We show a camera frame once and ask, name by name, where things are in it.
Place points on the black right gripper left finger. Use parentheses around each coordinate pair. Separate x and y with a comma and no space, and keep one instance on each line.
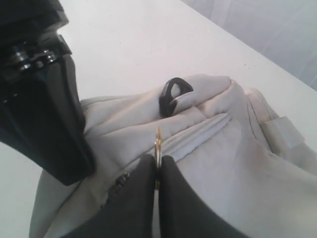
(130,214)

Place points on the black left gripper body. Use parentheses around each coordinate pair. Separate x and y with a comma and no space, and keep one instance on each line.
(40,112)

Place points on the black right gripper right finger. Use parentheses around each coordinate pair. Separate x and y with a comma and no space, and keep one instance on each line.
(182,214)

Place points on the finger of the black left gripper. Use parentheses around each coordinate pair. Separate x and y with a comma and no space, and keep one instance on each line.
(67,157)

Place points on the beige canvas duffel bag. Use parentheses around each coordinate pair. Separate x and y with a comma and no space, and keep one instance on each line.
(248,164)

